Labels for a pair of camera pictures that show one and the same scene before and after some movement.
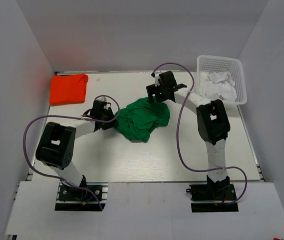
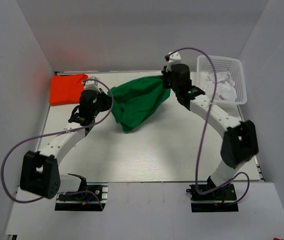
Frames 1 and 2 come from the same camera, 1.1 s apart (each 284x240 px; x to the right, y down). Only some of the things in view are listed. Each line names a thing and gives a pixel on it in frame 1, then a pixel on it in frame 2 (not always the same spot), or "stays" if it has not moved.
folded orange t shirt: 68,89 stays
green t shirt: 138,119 → 133,102
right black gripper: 153,90 → 166,80
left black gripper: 109,117 → 106,102
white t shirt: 219,85 stays
